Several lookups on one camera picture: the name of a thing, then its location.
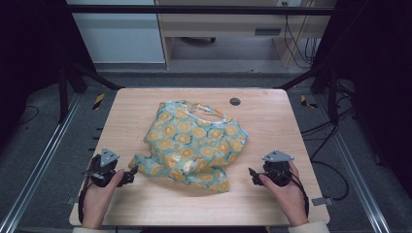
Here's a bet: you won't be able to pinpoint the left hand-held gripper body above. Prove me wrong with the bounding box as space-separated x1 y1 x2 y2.
86 148 125 188

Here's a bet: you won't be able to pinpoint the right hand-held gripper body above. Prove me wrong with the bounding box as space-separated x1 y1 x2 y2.
260 149 295 187

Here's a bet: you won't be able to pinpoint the teal orange-print shopping bag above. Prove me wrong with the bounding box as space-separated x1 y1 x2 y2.
128 99 250 194

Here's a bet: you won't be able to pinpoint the person's right hand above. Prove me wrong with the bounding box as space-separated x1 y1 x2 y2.
258 160 310 227

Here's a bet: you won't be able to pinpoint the person's left hand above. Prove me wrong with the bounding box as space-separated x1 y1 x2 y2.
82 168 125 230

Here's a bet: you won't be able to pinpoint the yellow clamp right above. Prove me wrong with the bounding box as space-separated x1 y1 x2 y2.
299 94 319 110

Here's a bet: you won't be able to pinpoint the white cabinet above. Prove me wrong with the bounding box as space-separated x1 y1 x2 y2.
66 0 167 65

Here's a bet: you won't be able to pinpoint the black curtain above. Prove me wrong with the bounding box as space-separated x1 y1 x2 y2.
312 0 412 198
0 0 98 150

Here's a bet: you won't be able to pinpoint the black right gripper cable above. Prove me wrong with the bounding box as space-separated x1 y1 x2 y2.
256 168 310 218

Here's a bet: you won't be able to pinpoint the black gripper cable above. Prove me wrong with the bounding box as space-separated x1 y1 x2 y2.
256 168 310 218
77 161 98 225

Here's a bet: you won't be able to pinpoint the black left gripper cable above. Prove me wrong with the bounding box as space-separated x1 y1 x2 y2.
77 161 98 225

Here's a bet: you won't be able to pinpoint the aluminium floor rail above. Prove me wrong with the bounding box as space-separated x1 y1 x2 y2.
314 93 394 233
0 92 84 233

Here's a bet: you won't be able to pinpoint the black floor cables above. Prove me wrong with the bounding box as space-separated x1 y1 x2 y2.
300 81 356 202

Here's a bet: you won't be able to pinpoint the black metal frame stand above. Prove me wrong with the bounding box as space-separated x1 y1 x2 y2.
274 59 342 126
57 60 125 124

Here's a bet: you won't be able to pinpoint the thin black floor cable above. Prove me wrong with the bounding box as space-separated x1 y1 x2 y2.
17 104 41 126

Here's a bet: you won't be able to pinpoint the black hanging desk cables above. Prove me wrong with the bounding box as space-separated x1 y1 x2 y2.
281 1 322 70

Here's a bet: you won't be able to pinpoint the black horizontal frame bar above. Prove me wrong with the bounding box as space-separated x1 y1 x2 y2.
66 4 336 17

